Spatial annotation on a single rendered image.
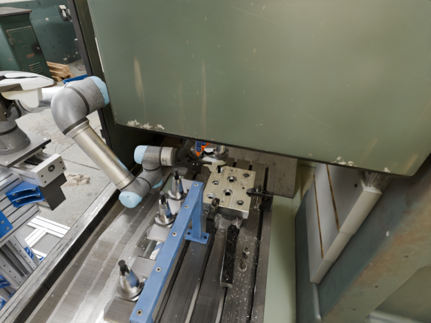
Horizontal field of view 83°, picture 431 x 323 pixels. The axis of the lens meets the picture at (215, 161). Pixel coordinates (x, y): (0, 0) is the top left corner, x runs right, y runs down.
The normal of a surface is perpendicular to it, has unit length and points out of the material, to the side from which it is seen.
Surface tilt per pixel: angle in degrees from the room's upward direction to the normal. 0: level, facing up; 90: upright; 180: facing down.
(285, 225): 0
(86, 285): 8
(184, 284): 0
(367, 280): 90
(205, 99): 90
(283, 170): 24
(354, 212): 90
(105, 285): 8
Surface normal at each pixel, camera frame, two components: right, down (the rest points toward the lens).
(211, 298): 0.05, -0.78
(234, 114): -0.24, 0.60
